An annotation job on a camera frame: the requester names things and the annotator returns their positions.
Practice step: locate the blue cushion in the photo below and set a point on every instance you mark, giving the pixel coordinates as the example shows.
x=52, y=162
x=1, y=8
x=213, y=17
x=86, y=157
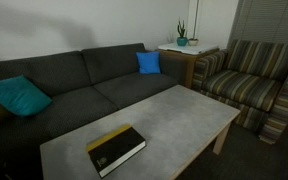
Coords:
x=148, y=62

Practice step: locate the wooden side table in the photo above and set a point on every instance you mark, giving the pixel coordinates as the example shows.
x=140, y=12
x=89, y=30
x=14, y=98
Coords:
x=187, y=63

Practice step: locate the grey top coffee table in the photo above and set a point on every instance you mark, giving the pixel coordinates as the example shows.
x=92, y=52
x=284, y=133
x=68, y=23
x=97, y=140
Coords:
x=177, y=124

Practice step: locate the dark grey fabric sofa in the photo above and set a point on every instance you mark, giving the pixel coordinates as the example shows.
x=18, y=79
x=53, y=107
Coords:
x=84, y=86

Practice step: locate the teal plant pot with plant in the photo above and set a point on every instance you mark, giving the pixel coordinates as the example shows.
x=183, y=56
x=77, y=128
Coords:
x=181, y=39

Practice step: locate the small white plant pot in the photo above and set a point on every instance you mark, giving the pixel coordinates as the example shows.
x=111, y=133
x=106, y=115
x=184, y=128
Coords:
x=193, y=41

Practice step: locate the white board on side table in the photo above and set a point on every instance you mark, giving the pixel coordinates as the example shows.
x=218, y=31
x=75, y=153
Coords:
x=191, y=50

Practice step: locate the striped armchair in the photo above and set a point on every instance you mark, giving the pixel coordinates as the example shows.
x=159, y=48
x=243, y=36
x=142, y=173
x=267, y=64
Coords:
x=251, y=76

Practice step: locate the teal cushion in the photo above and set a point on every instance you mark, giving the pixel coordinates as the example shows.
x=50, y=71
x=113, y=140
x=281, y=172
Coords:
x=21, y=97

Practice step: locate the window blinds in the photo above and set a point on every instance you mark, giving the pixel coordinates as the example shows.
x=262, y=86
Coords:
x=261, y=20

